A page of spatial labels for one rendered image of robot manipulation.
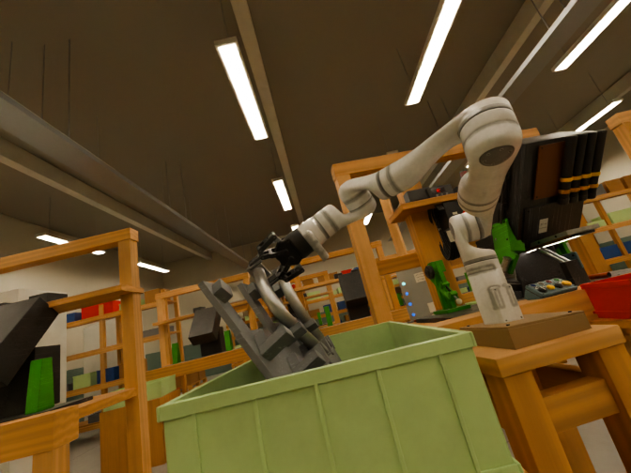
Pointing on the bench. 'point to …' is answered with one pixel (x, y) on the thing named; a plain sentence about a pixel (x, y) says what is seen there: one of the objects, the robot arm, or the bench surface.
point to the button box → (546, 290)
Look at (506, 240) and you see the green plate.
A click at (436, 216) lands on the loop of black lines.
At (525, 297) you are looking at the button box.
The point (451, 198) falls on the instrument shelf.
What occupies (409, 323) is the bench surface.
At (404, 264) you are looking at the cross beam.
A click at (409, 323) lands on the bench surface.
